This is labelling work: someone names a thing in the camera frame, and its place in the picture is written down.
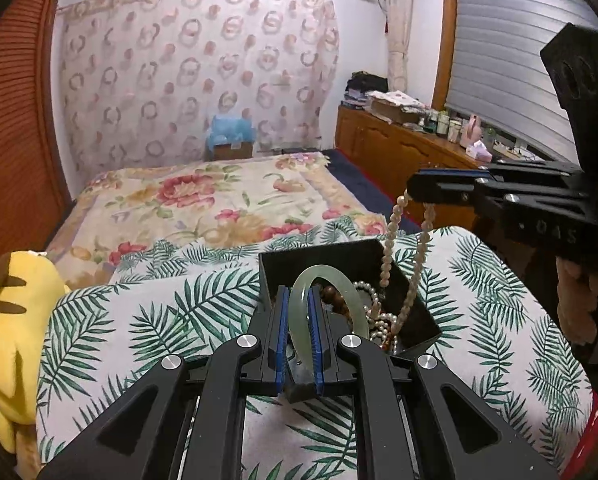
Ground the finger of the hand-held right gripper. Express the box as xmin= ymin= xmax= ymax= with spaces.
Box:
xmin=423 ymin=159 xmax=583 ymax=192
xmin=406 ymin=172 xmax=588 ymax=222

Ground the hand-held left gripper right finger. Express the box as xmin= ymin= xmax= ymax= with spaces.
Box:
xmin=306 ymin=287 xmax=563 ymax=480

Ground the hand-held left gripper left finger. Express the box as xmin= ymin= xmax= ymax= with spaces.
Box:
xmin=39 ymin=285 xmax=287 ymax=480

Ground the brown wooden bead bracelet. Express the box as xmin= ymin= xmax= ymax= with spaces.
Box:
xmin=312 ymin=282 xmax=400 ymax=356

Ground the long cream pearl necklace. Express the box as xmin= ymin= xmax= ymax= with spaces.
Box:
xmin=379 ymin=191 xmax=436 ymax=342

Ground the pale green jade bangle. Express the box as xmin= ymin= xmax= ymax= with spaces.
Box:
xmin=288 ymin=265 xmax=371 ymax=379

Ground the black square box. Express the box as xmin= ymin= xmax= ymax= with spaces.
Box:
xmin=258 ymin=239 xmax=443 ymax=359

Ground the person's right hand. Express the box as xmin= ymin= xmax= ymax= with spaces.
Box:
xmin=556 ymin=258 xmax=598 ymax=344

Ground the white power strip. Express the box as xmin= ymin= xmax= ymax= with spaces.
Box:
xmin=496 ymin=143 xmax=533 ymax=159

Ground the pink tissue pack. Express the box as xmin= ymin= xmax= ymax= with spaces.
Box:
xmin=466 ymin=141 xmax=495 ymax=162

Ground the pink rabbit figure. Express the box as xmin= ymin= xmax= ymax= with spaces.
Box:
xmin=460 ymin=114 xmax=483 ymax=147

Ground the row of cosmetic bottles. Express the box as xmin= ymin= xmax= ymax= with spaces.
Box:
xmin=419 ymin=108 xmax=465 ymax=142

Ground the navy blue bed sheet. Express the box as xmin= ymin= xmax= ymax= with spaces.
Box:
xmin=321 ymin=148 xmax=426 ymax=235

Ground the long wooden cabinet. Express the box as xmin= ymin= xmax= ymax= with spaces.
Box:
xmin=335 ymin=105 xmax=500 ymax=234

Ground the cardboard box with floral cloth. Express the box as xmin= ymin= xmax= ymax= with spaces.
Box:
xmin=366 ymin=90 xmax=428 ymax=126

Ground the grey window blind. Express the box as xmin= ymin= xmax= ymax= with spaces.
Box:
xmin=446 ymin=0 xmax=588 ymax=164

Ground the stack of folded clothes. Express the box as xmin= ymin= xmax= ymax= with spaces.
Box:
xmin=343 ymin=72 xmax=389 ymax=111

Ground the green leaf print tablecloth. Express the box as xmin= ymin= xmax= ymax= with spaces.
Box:
xmin=36 ymin=215 xmax=596 ymax=480

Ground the floral bed blanket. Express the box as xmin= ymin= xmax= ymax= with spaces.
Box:
xmin=44 ymin=152 xmax=388 ymax=291

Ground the cream tied curtain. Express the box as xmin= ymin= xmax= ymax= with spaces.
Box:
xmin=382 ymin=0 xmax=413 ymax=79

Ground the small brown box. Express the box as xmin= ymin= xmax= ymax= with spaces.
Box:
xmin=212 ymin=141 xmax=254 ymax=162

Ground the blue plastic bag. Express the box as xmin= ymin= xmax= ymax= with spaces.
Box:
xmin=206 ymin=114 xmax=257 ymax=147

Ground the yellow plush toy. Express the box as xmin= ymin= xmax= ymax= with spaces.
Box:
xmin=0 ymin=251 xmax=72 ymax=454

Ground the red cloth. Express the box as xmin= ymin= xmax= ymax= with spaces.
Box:
xmin=574 ymin=392 xmax=598 ymax=480

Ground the brown louvred wardrobe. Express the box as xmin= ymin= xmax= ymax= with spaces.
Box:
xmin=0 ymin=0 xmax=78 ymax=281

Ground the wooden window frame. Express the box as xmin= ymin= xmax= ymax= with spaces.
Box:
xmin=431 ymin=0 xmax=460 ymax=112

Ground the ring patterned curtain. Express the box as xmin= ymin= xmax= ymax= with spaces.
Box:
xmin=56 ymin=0 xmax=341 ymax=186

